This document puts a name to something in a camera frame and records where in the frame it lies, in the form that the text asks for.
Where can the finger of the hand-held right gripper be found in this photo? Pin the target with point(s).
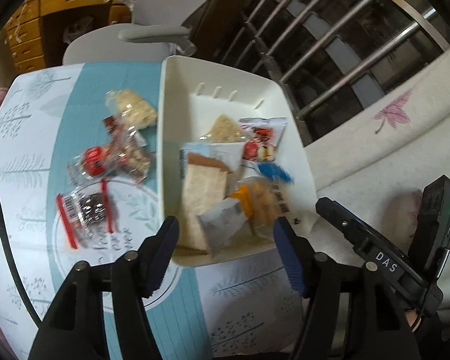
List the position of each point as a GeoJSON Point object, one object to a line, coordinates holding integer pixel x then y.
{"type": "Point", "coordinates": [341, 219]}

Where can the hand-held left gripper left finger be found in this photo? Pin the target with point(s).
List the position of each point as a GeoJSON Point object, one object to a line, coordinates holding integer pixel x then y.
{"type": "Point", "coordinates": [161, 258]}

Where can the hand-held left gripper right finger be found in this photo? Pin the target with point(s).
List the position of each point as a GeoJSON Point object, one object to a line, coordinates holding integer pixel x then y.
{"type": "Point", "coordinates": [290, 258]}

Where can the orange label cracker packet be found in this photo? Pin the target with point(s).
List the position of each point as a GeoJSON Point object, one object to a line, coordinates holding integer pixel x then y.
{"type": "Point", "coordinates": [260, 198]}

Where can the grey snack packet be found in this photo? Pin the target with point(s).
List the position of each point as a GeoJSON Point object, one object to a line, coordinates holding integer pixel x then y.
{"type": "Point", "coordinates": [221, 225]}

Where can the small blue wrapper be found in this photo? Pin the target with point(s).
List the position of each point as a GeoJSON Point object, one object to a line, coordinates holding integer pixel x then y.
{"type": "Point", "coordinates": [273, 170]}

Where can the dark snack packet red stripes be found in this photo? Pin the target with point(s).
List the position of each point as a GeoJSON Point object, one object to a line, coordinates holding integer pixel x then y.
{"type": "Point", "coordinates": [92, 206]}

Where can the clear nut bar packet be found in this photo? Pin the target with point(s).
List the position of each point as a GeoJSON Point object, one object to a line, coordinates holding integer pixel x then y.
{"type": "Point", "coordinates": [133, 157]}

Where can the red white candy packet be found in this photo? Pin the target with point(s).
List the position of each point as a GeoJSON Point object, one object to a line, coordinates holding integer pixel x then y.
{"type": "Point", "coordinates": [260, 138]}

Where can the red round snack packet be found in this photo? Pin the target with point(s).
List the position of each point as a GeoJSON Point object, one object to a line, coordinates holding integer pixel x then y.
{"type": "Point", "coordinates": [93, 161]}

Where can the blue white snack packet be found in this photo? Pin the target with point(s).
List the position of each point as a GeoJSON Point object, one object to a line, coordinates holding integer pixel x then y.
{"type": "Point", "coordinates": [221, 153]}

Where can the clear rice cracker packet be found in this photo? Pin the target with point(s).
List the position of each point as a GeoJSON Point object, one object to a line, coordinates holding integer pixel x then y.
{"type": "Point", "coordinates": [225, 127]}

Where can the clear puffed rice packet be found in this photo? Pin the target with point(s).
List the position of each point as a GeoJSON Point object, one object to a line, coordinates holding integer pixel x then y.
{"type": "Point", "coordinates": [133, 107]}

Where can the white plastic bin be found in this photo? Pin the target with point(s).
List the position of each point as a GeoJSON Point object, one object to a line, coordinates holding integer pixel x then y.
{"type": "Point", "coordinates": [217, 82]}

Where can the white flower print curtain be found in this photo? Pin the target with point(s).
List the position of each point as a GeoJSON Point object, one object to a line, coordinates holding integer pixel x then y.
{"type": "Point", "coordinates": [378, 150]}

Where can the teal tree print tablecloth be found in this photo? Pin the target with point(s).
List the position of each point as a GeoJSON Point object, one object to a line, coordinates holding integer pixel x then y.
{"type": "Point", "coordinates": [33, 150]}

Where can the metal window bars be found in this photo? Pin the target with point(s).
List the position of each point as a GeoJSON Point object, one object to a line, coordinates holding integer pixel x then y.
{"type": "Point", "coordinates": [322, 41]}

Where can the waste bin under desk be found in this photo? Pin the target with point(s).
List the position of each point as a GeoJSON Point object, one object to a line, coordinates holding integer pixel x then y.
{"type": "Point", "coordinates": [77, 28]}

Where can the wooden desk with drawers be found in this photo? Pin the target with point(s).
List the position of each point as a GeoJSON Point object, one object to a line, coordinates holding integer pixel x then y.
{"type": "Point", "coordinates": [26, 41]}

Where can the grey office chair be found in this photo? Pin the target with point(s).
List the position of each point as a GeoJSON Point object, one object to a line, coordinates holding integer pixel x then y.
{"type": "Point", "coordinates": [165, 0]}

